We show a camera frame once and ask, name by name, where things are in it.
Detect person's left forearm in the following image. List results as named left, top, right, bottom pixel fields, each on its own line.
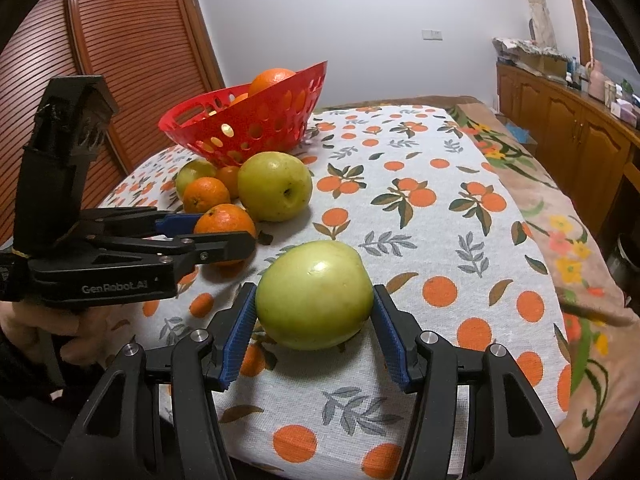
left=0, top=332, right=101, bottom=411

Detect wooden side cabinet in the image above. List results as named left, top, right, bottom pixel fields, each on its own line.
left=496, top=62, right=640, bottom=241

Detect grey striped window blind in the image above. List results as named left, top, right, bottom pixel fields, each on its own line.
left=582, top=0, right=640, bottom=86

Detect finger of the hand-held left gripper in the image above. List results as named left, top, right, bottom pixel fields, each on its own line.
left=80, top=207, right=202, bottom=237
left=75, top=231, right=257, bottom=285

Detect green apple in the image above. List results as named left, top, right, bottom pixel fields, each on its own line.
left=175, top=159, right=217, bottom=201
left=255, top=240, right=375, bottom=352

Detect wooden louvred wardrobe door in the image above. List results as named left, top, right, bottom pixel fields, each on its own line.
left=65, top=0, right=226, bottom=173
left=0, top=0, right=133, bottom=251

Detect large orange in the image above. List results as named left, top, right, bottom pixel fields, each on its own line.
left=215, top=92, right=251, bottom=111
left=248, top=67, right=297, bottom=98

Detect wooden window frame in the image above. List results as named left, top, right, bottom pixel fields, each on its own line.
left=565, top=0, right=593, bottom=68

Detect red perforated plastic basket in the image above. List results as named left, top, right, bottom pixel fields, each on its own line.
left=158, top=60, right=328, bottom=168

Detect orange printed white tablecloth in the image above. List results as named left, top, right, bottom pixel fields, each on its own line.
left=95, top=105, right=573, bottom=473

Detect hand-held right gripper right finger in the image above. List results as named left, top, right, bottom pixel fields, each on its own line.
left=371, top=284, right=578, bottom=480

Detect pink thermos jug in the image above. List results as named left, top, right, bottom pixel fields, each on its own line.
left=587, top=60, right=607, bottom=98

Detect cream patterned curtain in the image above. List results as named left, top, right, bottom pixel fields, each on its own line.
left=517, top=0, right=558, bottom=51

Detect yellow-green apple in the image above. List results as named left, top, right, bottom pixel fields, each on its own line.
left=237, top=151, right=314, bottom=223

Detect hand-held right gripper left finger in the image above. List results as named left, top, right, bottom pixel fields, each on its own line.
left=50, top=282, right=261, bottom=480

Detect dark round container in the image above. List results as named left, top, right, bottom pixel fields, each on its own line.
left=605, top=232, right=640, bottom=291

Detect small tangerine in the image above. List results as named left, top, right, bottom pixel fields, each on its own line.
left=216, top=165, right=242, bottom=200
left=182, top=176, right=232, bottom=214
left=194, top=203, right=257, bottom=267

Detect cardboard box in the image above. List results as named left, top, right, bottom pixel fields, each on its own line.
left=520, top=52, right=568, bottom=78

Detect person's left hand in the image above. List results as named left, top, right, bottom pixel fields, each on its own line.
left=0, top=304, right=119, bottom=376

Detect patterned folded cloth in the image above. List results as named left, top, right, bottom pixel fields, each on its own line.
left=492, top=36, right=568, bottom=58

